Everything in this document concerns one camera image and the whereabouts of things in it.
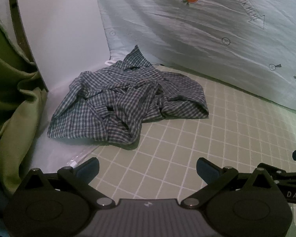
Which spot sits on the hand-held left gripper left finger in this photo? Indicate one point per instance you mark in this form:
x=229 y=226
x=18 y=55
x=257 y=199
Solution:
x=90 y=169

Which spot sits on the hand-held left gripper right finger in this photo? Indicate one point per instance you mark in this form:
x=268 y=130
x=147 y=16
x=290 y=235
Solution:
x=207 y=170

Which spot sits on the blue plaid shirt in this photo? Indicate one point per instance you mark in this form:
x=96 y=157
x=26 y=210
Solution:
x=128 y=98

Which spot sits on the green grid pattern mat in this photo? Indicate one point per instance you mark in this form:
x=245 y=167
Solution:
x=187 y=133

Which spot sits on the green curtain cloth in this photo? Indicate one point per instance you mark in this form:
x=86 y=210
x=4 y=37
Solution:
x=12 y=98

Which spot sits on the white backdrop sheet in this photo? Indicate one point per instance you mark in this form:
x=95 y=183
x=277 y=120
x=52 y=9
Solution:
x=64 y=42

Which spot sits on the pale blue carrot print quilt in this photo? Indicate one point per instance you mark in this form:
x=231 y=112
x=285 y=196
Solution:
x=199 y=34

